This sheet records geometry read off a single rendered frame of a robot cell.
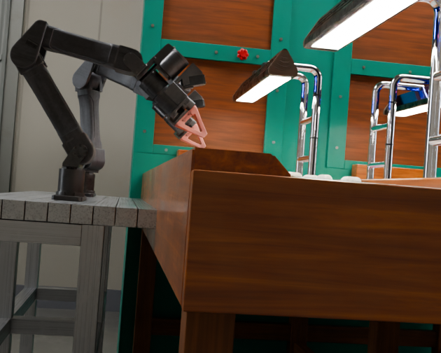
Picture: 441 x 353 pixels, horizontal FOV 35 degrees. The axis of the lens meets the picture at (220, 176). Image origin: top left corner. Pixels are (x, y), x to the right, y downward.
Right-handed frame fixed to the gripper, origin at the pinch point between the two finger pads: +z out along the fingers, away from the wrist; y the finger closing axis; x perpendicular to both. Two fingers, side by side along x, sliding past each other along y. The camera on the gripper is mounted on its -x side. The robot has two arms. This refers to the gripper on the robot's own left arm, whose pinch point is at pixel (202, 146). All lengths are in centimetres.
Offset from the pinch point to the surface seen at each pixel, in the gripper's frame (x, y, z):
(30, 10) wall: -7, 185, -114
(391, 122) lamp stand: -45, -13, 36
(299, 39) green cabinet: -61, 44, 0
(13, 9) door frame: -1, 182, -119
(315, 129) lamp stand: -26.1, -13.4, 20.0
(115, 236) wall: 50, 184, 10
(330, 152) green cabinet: -39, 43, 39
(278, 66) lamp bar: -25.6, -34.7, -2.2
